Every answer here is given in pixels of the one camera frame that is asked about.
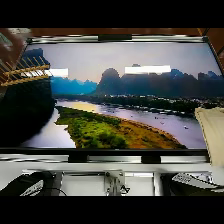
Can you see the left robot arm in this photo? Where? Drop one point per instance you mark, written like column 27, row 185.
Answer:
column 23, row 185

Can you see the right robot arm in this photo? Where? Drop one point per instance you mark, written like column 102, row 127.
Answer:
column 193, row 185

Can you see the cream garment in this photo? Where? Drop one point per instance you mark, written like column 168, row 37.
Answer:
column 213, row 133

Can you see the silver frame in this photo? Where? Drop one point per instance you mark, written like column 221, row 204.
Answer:
column 100, row 167

